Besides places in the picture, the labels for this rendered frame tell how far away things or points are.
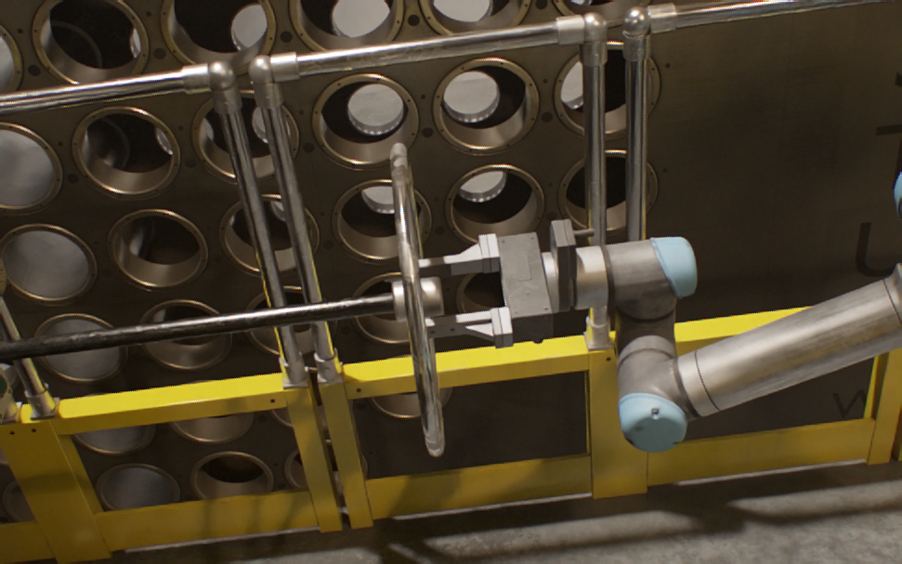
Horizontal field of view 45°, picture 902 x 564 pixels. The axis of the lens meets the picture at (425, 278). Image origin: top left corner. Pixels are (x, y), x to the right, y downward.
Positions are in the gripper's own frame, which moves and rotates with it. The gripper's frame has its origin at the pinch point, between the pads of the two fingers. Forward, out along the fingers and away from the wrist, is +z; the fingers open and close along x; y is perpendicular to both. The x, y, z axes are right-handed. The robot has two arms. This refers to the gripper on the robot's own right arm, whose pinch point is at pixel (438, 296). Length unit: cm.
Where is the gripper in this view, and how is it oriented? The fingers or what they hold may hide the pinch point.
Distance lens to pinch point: 133.6
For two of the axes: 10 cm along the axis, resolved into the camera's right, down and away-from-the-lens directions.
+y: 0.9, 6.3, 7.7
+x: -0.9, -7.7, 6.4
